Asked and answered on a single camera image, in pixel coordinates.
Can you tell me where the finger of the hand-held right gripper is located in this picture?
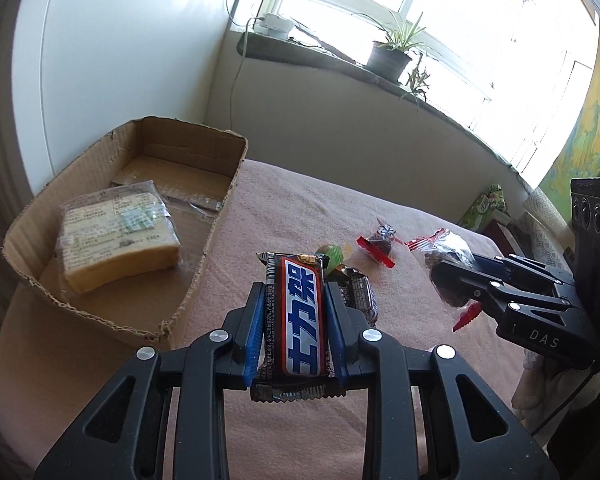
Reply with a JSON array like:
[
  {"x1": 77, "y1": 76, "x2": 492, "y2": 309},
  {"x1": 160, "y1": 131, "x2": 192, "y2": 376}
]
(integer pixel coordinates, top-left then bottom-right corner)
[
  {"x1": 472, "y1": 254, "x2": 578, "y2": 297},
  {"x1": 430, "y1": 260, "x2": 598, "y2": 368}
]

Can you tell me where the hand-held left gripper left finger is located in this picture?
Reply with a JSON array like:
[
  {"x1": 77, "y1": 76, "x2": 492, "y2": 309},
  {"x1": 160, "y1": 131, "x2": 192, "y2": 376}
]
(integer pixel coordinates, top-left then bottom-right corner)
[{"x1": 32, "y1": 282, "x2": 266, "y2": 480}]

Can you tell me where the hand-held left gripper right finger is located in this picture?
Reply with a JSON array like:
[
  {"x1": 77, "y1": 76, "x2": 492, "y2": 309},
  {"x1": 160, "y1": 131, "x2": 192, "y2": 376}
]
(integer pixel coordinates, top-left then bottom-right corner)
[{"x1": 324, "y1": 282, "x2": 561, "y2": 480}]

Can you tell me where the dark brown snack packet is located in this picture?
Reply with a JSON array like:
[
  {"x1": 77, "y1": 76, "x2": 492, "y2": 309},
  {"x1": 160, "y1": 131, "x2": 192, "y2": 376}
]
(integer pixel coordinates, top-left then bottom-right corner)
[{"x1": 327, "y1": 265, "x2": 380, "y2": 326}]

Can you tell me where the small yellow green jelly cup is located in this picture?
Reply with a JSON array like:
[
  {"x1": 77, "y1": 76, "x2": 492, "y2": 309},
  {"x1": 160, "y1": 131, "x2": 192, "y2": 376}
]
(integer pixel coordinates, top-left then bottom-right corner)
[{"x1": 316, "y1": 242, "x2": 356, "y2": 281}]

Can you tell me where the clear packet with red ends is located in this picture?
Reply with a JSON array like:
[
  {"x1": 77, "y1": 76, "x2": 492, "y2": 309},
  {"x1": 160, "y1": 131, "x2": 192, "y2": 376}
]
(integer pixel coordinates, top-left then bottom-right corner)
[{"x1": 405, "y1": 228, "x2": 483, "y2": 333}]

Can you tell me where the dark candy with red ends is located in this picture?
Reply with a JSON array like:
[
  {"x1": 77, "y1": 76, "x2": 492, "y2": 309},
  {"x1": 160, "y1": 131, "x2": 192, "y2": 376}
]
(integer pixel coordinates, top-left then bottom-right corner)
[{"x1": 356, "y1": 218, "x2": 397, "y2": 268}]

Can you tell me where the brown cardboard box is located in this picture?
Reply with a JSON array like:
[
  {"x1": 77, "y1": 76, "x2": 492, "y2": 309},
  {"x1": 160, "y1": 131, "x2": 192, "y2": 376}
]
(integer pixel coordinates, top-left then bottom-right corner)
[{"x1": 1, "y1": 116, "x2": 249, "y2": 346}]

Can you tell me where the dark brown box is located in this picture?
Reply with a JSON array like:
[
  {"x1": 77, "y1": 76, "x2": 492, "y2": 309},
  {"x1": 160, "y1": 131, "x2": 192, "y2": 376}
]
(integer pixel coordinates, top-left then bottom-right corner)
[{"x1": 482, "y1": 220, "x2": 531, "y2": 257}]

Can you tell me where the white patterned cloth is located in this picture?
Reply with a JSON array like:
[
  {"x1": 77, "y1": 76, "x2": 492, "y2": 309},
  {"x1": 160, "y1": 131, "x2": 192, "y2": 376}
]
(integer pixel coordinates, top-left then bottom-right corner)
[{"x1": 522, "y1": 190, "x2": 576, "y2": 271}]

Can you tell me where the green printed box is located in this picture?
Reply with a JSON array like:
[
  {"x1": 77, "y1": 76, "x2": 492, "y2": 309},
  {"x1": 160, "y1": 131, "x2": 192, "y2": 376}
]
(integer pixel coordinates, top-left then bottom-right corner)
[{"x1": 457, "y1": 184, "x2": 508, "y2": 228}]

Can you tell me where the wrapped sponge cake packet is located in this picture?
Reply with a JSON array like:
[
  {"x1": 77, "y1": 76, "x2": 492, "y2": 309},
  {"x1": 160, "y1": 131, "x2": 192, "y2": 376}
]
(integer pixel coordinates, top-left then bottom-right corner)
[{"x1": 60, "y1": 182, "x2": 182, "y2": 295}]

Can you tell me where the small drooping plant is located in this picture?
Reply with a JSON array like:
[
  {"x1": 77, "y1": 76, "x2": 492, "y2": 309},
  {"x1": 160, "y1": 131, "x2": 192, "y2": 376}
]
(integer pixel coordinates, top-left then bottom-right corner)
[{"x1": 400, "y1": 55, "x2": 433, "y2": 111}]

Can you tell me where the potted green plant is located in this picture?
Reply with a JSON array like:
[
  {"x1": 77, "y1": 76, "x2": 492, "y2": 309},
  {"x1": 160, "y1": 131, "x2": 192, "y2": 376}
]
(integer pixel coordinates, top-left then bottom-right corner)
[{"x1": 362, "y1": 10, "x2": 431, "y2": 83}]

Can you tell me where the grey stone windowsill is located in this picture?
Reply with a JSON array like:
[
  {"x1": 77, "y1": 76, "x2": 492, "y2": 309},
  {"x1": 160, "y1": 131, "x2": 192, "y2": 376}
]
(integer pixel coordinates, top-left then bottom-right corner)
[{"x1": 236, "y1": 30, "x2": 536, "y2": 196}]

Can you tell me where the white framed window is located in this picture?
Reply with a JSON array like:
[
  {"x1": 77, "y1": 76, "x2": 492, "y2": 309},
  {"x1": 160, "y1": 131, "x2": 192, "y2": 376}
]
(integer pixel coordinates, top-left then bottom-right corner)
[{"x1": 270, "y1": 0, "x2": 600, "y2": 186}]

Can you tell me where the white cabinet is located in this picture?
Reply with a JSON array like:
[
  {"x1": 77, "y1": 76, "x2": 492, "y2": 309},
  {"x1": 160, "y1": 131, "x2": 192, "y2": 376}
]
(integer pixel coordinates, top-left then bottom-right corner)
[{"x1": 10, "y1": 0, "x2": 251, "y2": 196}]

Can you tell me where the white power adapter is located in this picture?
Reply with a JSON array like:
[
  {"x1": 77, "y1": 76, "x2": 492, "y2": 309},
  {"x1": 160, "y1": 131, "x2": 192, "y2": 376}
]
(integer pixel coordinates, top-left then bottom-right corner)
[{"x1": 252, "y1": 12, "x2": 293, "y2": 40}]

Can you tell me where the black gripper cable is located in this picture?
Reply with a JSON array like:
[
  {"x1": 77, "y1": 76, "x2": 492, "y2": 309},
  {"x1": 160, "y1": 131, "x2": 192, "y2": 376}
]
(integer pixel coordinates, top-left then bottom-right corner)
[{"x1": 530, "y1": 360, "x2": 600, "y2": 433}]

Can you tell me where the wall map poster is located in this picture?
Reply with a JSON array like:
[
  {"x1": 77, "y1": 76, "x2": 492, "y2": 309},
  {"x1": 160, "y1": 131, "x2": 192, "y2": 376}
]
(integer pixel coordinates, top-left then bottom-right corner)
[{"x1": 540, "y1": 60, "x2": 600, "y2": 221}]

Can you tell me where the white hanging cable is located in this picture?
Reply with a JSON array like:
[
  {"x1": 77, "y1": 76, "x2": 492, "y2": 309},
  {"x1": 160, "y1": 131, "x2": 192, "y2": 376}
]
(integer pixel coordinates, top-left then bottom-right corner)
[{"x1": 227, "y1": 16, "x2": 257, "y2": 135}]

